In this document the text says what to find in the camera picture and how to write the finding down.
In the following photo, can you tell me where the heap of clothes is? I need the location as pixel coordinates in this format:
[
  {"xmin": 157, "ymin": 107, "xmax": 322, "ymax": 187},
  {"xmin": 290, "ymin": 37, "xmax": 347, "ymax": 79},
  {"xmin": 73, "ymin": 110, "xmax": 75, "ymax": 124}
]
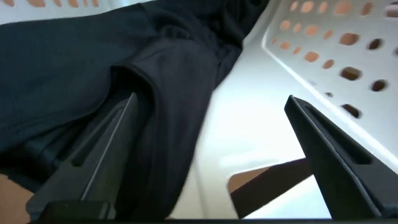
[{"xmin": 0, "ymin": 0, "xmax": 270, "ymax": 220}]

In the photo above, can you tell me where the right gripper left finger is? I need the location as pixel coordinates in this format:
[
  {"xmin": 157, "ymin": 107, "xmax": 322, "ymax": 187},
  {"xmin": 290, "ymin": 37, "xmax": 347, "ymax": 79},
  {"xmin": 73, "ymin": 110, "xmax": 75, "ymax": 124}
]
[{"xmin": 25, "ymin": 91, "xmax": 139, "ymax": 219}]

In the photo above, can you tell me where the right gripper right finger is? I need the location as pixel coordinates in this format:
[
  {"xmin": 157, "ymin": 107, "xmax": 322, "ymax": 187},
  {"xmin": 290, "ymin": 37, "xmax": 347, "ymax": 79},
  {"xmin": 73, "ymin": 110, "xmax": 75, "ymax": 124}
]
[{"xmin": 284, "ymin": 94, "xmax": 398, "ymax": 219}]

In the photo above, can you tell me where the white laundry basket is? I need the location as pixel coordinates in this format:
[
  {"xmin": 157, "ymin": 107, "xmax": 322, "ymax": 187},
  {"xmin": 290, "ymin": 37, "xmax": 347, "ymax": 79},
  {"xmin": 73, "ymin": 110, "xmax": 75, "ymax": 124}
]
[{"xmin": 0, "ymin": 0, "xmax": 398, "ymax": 220}]

